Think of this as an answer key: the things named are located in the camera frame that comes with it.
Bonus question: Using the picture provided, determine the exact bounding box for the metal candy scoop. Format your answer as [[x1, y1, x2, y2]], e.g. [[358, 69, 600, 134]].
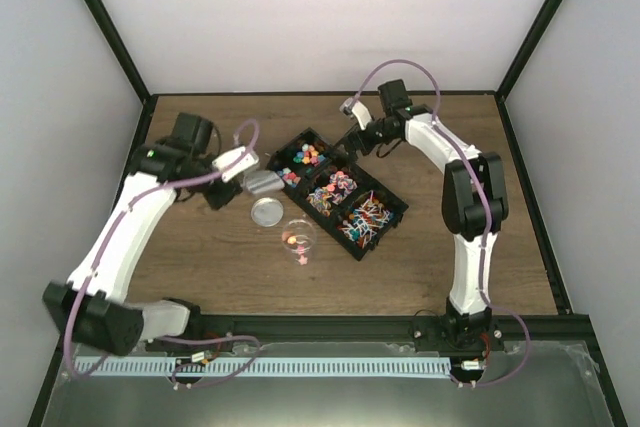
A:
[[243, 170, 285, 196]]

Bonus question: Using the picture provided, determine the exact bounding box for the black three-compartment candy tray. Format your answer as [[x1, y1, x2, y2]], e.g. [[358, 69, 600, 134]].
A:
[[267, 128, 408, 261]]

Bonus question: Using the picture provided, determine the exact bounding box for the clear glass jar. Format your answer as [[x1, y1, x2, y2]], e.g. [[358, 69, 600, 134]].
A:
[[281, 218, 317, 267]]

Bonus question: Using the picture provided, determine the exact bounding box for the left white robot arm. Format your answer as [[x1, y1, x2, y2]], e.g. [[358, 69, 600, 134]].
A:
[[43, 113, 259, 356]]

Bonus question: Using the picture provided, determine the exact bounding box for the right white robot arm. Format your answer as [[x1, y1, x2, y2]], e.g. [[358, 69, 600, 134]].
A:
[[339, 80, 509, 350]]

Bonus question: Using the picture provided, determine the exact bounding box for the pile of star candies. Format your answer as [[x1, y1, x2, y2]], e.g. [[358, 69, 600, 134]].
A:
[[275, 143, 326, 187]]

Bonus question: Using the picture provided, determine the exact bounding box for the pile of rainbow lollipops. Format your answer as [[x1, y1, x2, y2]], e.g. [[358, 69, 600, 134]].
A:
[[306, 170, 358, 217]]

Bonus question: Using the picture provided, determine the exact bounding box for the round metal jar lid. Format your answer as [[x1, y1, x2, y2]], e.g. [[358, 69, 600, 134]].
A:
[[250, 197, 284, 227]]

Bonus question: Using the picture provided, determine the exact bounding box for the pile of white-stick lollipops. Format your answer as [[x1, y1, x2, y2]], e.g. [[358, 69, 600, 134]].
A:
[[338, 190, 395, 249]]

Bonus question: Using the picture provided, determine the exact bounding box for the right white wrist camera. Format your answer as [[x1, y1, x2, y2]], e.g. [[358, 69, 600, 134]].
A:
[[339, 97, 373, 131]]

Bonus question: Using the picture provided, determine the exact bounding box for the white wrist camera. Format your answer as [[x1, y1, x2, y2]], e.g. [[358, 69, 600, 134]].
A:
[[211, 146, 259, 183], [339, 97, 373, 131]]

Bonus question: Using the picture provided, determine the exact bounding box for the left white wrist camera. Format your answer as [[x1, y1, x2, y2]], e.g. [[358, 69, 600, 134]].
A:
[[211, 146, 259, 183]]

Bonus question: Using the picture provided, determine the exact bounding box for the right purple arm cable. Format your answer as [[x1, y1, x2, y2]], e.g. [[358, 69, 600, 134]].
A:
[[354, 59, 532, 391]]

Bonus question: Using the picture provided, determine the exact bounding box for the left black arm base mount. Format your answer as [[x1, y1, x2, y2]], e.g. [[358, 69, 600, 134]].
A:
[[145, 314, 235, 355]]

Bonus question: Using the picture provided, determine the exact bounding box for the light blue slotted cable duct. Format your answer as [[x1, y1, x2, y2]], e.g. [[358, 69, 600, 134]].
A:
[[93, 357, 451, 379]]

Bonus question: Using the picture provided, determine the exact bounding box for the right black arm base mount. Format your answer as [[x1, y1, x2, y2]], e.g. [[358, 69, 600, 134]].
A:
[[410, 309, 504, 354]]

